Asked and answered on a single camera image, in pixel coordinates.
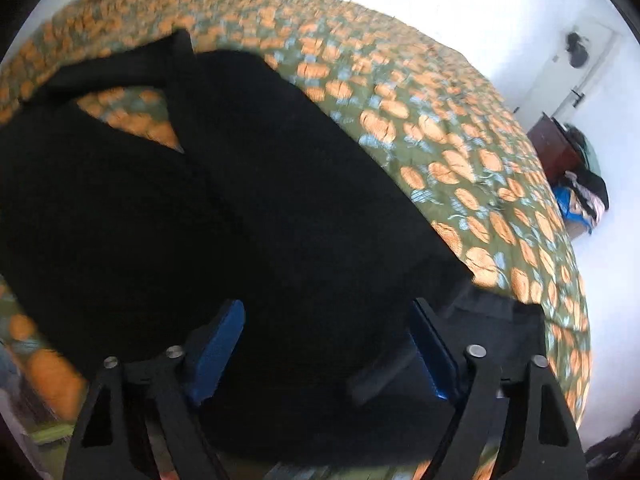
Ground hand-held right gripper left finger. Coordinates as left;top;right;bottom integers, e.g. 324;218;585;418
62;299;246;480

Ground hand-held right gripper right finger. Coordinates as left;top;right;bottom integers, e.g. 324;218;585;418
408;298;589;480

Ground black pants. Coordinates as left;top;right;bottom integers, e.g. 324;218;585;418
0;29;546;467

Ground blue bag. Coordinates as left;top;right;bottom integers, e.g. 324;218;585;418
557;185;594;234

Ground pile of clothes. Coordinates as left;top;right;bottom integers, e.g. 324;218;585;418
557;124;611;227

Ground brown wooden cabinet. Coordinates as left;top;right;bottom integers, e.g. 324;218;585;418
526;112;584;187

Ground orange floral bedspread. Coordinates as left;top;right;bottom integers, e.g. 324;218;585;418
0;0;594;480

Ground white door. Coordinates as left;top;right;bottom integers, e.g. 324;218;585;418
520;15;622;122

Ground dark item hanging on door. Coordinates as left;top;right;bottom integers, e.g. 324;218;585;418
565;31;590;69

